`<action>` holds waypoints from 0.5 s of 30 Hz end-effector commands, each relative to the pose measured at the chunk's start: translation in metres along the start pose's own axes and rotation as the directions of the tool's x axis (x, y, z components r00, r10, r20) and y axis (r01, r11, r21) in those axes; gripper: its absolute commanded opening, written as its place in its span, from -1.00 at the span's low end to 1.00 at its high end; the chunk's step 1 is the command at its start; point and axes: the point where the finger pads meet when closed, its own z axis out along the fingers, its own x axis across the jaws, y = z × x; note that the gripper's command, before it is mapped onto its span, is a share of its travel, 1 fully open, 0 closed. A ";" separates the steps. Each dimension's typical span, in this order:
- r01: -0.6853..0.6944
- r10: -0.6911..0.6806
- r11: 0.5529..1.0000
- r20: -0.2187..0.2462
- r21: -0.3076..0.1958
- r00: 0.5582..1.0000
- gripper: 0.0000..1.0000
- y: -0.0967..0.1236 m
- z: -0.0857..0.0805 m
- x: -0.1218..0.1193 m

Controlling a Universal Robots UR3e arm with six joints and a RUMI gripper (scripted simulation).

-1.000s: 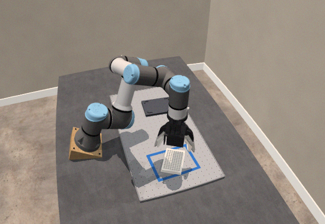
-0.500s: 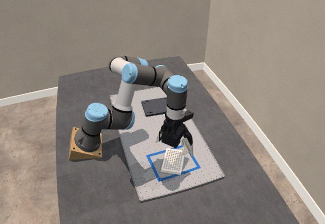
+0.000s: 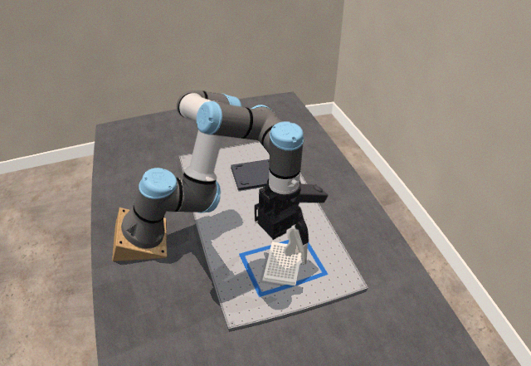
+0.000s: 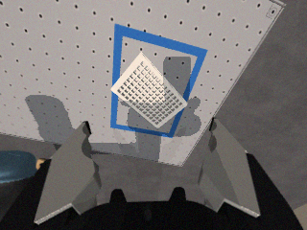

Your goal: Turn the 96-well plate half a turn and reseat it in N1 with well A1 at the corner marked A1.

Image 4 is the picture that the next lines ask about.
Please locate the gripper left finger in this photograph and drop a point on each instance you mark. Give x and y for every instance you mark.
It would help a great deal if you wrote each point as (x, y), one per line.
(63, 187)

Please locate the blue tape outline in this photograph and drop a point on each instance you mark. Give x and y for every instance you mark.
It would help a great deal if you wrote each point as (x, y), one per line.
(119, 32)

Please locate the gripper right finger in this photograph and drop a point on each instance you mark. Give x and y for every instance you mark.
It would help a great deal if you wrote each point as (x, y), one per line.
(235, 186)

